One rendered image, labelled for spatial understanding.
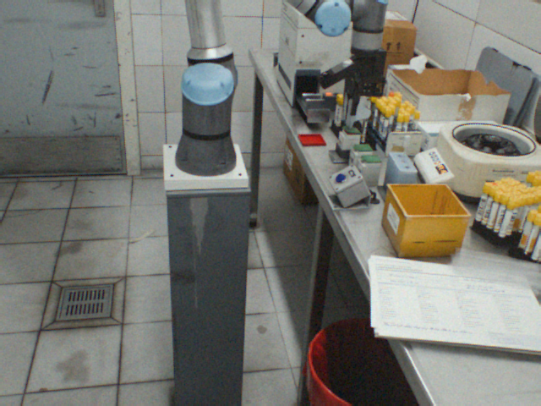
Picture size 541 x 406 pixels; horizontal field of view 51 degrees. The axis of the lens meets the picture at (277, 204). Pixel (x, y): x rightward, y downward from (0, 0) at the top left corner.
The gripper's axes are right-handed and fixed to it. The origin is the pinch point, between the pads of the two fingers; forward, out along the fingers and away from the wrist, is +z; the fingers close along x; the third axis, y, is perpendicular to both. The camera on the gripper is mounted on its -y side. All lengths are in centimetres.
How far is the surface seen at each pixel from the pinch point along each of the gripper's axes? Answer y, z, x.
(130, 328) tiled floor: -63, 97, 37
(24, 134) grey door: -119, 72, 163
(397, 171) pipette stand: 4.4, 0.8, -25.8
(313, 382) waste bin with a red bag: -12, 56, -35
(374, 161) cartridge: 2.7, 3.3, -15.5
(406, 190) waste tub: 3.3, 1.4, -33.8
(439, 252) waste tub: 6.8, 8.7, -46.8
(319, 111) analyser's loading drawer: -1.6, 4.4, 20.7
